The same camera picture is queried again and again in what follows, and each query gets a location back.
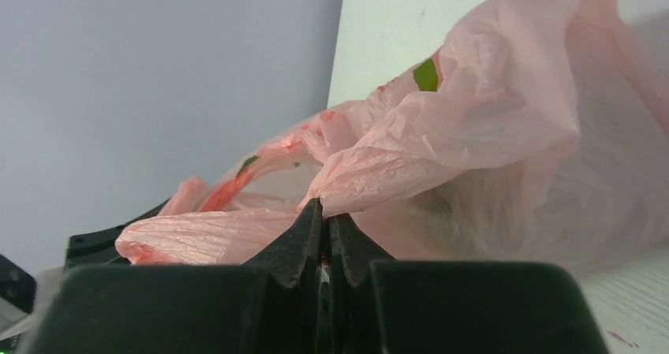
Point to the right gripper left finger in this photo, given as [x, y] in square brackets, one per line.
[266, 305]

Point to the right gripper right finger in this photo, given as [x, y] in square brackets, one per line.
[382, 305]

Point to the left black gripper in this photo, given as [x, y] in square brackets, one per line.
[25, 297]

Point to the pink plastic bag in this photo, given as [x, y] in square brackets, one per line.
[538, 131]

